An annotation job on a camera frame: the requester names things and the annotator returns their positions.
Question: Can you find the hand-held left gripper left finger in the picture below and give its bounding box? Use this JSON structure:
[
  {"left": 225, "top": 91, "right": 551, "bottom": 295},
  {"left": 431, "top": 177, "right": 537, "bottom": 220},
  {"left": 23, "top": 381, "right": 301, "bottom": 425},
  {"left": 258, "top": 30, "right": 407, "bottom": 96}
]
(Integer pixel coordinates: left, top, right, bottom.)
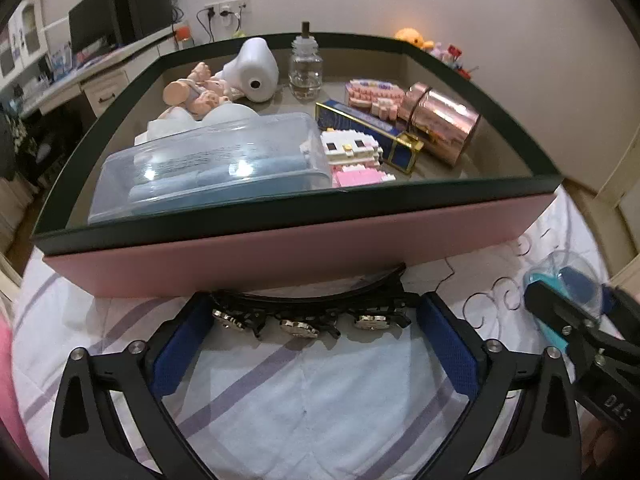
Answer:
[{"left": 47, "top": 290, "right": 221, "bottom": 480}]

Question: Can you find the white glass-door cabinet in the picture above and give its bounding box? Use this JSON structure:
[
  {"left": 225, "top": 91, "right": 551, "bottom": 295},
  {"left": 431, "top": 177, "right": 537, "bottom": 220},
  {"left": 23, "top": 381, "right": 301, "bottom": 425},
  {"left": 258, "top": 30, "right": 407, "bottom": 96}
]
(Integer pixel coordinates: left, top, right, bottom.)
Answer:
[{"left": 0, "top": 0, "right": 46, "bottom": 83}]

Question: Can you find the orange octopus plush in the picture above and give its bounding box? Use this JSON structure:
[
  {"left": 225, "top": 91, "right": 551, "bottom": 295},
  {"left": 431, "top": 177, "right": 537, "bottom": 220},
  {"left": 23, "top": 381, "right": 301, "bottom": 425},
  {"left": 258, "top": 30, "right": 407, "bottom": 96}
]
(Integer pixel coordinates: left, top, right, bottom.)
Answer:
[{"left": 395, "top": 27, "right": 435, "bottom": 51}]

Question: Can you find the pink quilt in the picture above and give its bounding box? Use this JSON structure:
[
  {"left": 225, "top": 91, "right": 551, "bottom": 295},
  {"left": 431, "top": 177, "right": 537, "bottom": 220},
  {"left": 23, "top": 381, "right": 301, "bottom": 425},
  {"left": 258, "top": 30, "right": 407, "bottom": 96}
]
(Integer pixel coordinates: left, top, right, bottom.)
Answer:
[{"left": 0, "top": 305, "right": 48, "bottom": 476}]

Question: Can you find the black office chair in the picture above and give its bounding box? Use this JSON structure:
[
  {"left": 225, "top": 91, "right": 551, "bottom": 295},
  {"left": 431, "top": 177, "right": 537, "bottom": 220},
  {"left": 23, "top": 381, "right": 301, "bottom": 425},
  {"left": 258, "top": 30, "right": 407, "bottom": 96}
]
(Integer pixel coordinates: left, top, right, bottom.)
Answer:
[{"left": 15, "top": 125, "right": 68, "bottom": 196}]

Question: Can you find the black jewelled hair clip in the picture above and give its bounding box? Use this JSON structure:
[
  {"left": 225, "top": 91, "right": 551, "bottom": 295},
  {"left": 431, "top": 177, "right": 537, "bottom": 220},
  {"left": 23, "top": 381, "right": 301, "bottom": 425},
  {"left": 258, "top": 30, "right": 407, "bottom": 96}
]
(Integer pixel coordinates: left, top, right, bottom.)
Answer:
[{"left": 207, "top": 262, "right": 418, "bottom": 343}]

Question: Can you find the clear teal plastic container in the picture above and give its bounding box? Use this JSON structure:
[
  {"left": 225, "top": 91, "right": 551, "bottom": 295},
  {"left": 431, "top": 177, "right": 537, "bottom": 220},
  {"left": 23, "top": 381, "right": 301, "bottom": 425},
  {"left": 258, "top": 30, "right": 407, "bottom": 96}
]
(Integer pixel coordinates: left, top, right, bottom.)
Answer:
[{"left": 522, "top": 250, "right": 608, "bottom": 348}]

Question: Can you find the white shell-shaped object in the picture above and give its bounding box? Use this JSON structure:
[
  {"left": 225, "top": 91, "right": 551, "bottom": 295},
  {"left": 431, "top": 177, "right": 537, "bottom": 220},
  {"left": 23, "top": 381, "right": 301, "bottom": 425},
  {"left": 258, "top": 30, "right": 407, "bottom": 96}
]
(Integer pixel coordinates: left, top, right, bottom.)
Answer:
[{"left": 135, "top": 101, "right": 261, "bottom": 143}]

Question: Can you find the small blue gold chest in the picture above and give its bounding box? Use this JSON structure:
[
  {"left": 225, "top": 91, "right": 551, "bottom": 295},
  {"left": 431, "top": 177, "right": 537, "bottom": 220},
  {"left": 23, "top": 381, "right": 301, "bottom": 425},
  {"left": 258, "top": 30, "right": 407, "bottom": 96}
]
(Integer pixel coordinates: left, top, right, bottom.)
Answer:
[{"left": 390, "top": 131, "right": 425, "bottom": 176}]

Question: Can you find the white striped bed sheet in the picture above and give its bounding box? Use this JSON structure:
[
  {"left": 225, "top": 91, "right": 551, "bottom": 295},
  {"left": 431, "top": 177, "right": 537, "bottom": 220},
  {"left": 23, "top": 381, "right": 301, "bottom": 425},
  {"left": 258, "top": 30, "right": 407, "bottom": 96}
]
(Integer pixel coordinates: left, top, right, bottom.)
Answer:
[{"left": 12, "top": 180, "right": 616, "bottom": 480}]

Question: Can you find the dark patterned jacket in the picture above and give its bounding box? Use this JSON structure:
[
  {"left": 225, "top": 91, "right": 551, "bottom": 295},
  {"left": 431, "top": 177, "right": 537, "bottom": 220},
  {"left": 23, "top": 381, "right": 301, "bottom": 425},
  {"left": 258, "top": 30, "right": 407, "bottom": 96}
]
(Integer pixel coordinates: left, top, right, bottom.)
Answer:
[{"left": 0, "top": 110, "right": 23, "bottom": 181}]

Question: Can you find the white desk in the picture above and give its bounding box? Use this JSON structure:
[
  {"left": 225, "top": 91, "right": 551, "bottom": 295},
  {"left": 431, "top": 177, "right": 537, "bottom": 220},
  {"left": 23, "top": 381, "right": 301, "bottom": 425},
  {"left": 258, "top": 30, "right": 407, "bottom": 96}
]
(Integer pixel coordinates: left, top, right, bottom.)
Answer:
[{"left": 20, "top": 25, "right": 181, "bottom": 126}]

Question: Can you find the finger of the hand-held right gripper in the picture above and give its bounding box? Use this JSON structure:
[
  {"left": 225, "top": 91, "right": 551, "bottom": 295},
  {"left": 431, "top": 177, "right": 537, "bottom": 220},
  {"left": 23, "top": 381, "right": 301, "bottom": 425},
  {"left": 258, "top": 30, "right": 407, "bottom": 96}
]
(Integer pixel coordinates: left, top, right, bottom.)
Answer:
[
  {"left": 523, "top": 280, "right": 603, "bottom": 361},
  {"left": 599, "top": 282, "right": 640, "bottom": 341}
]

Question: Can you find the clear plastic case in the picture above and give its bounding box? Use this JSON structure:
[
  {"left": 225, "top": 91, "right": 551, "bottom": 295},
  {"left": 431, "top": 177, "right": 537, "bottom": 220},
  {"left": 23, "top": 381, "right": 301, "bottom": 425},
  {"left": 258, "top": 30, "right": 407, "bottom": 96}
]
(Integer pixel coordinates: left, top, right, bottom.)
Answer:
[{"left": 87, "top": 112, "right": 333, "bottom": 226}]

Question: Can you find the cat building block figure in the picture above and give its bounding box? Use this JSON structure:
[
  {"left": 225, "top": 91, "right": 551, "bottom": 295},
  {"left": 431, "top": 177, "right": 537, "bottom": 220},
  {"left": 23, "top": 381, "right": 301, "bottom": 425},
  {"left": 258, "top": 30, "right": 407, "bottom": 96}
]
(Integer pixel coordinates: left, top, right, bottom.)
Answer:
[{"left": 320, "top": 127, "right": 396, "bottom": 188}]

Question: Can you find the black computer tower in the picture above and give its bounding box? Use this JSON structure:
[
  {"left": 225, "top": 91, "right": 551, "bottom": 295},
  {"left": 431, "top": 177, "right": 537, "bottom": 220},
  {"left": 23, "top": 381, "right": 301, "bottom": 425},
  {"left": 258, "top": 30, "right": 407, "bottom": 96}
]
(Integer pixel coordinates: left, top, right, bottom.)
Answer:
[{"left": 107, "top": 0, "right": 175, "bottom": 46}]

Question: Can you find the long blue gold box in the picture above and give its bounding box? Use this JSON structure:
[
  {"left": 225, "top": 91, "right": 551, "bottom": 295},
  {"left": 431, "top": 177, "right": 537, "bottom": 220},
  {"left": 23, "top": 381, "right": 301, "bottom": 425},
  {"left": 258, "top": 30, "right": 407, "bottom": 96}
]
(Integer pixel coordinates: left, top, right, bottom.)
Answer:
[{"left": 315, "top": 100, "right": 406, "bottom": 141}]

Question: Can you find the person's right hand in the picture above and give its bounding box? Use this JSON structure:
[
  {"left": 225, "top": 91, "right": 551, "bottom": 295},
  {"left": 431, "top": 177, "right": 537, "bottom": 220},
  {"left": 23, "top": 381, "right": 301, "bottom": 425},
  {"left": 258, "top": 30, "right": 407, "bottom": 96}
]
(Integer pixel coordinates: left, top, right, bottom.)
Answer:
[{"left": 582, "top": 417, "right": 631, "bottom": 468}]

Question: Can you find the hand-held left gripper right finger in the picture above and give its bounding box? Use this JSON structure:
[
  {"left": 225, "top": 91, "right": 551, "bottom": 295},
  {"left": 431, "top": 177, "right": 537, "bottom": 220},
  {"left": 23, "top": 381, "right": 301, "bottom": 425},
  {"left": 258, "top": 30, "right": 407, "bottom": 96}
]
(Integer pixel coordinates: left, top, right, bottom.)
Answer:
[{"left": 417, "top": 290, "right": 583, "bottom": 480}]

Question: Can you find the pink box with dark rim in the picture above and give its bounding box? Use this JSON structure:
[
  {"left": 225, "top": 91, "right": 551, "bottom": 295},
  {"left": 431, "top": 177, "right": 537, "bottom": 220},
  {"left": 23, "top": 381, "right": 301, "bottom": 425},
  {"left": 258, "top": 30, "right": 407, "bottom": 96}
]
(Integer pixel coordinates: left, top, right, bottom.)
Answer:
[{"left": 31, "top": 31, "right": 565, "bottom": 300}]

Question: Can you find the black monitor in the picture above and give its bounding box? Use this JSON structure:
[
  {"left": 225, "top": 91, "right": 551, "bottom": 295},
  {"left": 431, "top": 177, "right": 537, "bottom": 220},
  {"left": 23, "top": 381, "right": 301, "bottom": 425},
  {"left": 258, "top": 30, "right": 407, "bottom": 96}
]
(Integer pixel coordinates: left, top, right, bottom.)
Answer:
[{"left": 67, "top": 0, "right": 118, "bottom": 53}]

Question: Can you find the rose gold metal canister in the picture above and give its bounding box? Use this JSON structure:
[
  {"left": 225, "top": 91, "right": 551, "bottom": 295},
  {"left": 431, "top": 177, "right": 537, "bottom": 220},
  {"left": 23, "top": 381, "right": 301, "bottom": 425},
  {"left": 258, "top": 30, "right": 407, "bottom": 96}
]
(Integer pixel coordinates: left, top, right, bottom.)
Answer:
[{"left": 397, "top": 82, "right": 482, "bottom": 168}]

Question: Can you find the white wall outlet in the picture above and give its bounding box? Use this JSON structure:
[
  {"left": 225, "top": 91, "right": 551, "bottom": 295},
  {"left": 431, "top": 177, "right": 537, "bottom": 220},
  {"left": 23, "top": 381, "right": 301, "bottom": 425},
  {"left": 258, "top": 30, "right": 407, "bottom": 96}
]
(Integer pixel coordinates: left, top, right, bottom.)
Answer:
[{"left": 204, "top": 0, "right": 251, "bottom": 17}]

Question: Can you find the peach doll figure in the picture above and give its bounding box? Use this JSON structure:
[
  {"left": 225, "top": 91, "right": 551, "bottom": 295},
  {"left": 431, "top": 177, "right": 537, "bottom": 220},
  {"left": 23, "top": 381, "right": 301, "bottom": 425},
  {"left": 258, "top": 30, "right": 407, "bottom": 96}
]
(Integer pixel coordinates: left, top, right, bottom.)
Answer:
[{"left": 163, "top": 61, "right": 236, "bottom": 121}]

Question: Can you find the clear glass bottle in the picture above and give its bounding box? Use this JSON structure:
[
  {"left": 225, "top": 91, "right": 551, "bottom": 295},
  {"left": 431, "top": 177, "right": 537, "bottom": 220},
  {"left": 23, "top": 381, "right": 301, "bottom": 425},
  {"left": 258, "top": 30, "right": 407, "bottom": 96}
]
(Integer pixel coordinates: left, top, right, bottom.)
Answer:
[{"left": 288, "top": 21, "right": 325, "bottom": 101}]

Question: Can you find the pink building block figure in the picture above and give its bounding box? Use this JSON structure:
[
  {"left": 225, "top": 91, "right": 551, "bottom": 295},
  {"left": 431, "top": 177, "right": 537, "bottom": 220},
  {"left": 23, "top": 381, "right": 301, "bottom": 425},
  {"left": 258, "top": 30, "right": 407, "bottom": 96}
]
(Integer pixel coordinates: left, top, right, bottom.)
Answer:
[{"left": 344, "top": 78, "right": 407, "bottom": 121}]

